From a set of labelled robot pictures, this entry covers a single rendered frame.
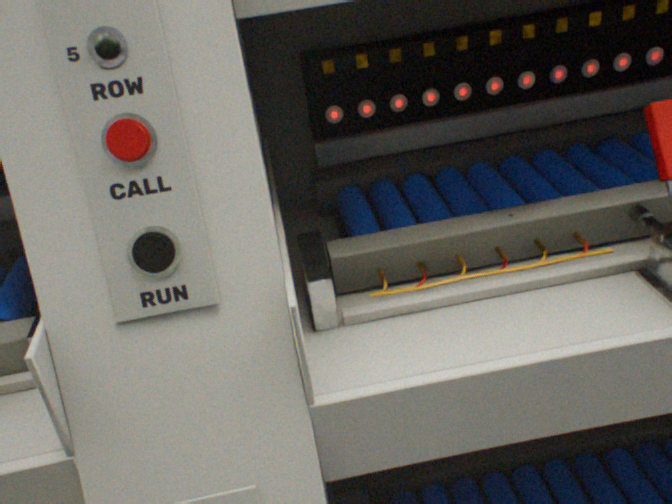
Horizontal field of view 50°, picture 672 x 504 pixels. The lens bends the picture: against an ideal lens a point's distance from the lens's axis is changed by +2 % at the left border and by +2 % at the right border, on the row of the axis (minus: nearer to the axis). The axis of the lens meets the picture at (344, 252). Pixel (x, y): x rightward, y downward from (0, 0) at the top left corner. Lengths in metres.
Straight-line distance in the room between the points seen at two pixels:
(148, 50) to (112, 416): 0.14
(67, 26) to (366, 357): 0.18
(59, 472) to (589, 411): 0.23
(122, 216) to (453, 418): 0.16
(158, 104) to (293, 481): 0.16
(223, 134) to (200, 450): 0.13
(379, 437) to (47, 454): 0.14
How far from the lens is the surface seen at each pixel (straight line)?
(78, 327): 0.30
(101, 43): 0.28
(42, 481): 0.33
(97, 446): 0.31
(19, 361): 0.36
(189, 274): 0.28
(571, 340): 0.33
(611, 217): 0.39
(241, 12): 0.30
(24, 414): 0.35
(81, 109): 0.29
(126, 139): 0.28
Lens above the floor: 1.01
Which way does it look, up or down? 9 degrees down
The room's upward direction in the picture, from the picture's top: 10 degrees counter-clockwise
